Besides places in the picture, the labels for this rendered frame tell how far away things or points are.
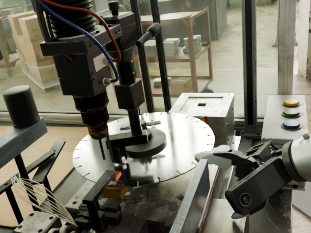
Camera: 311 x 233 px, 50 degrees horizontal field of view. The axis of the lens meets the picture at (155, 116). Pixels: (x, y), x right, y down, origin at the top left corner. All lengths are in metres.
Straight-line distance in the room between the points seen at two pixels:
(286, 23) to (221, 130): 0.36
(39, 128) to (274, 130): 0.57
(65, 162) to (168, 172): 0.59
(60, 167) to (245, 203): 0.73
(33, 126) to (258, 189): 0.48
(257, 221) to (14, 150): 0.56
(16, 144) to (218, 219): 0.45
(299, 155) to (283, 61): 0.57
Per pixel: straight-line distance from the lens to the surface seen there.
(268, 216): 0.86
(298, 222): 1.97
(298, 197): 2.09
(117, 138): 0.68
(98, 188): 0.61
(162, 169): 0.68
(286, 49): 1.09
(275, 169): 0.60
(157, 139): 0.76
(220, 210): 0.76
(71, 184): 1.07
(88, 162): 0.75
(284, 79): 1.12
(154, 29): 0.64
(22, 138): 0.75
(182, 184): 0.80
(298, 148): 0.58
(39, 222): 0.74
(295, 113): 0.97
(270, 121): 0.95
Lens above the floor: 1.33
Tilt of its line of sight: 25 degrees down
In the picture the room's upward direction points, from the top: 9 degrees counter-clockwise
